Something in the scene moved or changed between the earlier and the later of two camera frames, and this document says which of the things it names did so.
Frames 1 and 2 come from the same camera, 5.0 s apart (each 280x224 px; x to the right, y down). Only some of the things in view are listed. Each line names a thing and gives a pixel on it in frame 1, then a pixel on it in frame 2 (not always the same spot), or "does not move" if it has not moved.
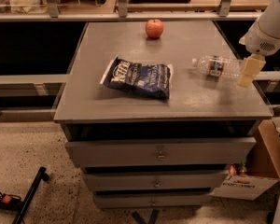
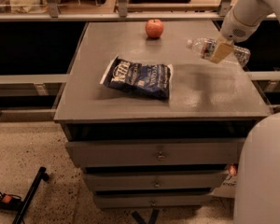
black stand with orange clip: x=14 y=203 does not move
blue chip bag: x=148 y=80 does not move
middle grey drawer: x=156 y=180 does not move
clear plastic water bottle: x=219 y=65 to x=203 y=49
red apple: x=154 y=28 does not move
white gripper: x=259 y=41 to x=232 y=27
